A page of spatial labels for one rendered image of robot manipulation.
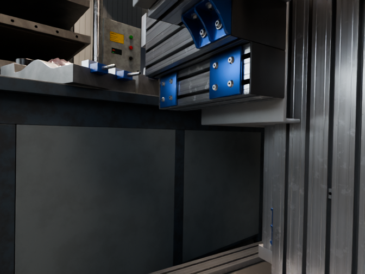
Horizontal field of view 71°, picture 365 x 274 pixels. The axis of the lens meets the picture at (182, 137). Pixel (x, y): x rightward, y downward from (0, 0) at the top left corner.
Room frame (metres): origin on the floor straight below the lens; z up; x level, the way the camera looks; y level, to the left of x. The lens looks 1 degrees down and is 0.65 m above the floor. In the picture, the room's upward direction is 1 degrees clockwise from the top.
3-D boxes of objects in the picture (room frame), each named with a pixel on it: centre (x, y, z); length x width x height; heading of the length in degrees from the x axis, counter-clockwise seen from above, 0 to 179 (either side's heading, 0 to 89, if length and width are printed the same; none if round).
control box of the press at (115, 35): (1.97, 0.51, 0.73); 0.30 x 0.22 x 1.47; 129
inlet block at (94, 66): (0.81, 0.26, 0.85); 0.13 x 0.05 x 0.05; 56
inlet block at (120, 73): (0.90, 0.20, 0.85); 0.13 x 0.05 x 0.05; 56
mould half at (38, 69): (1.00, 0.46, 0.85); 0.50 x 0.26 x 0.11; 56
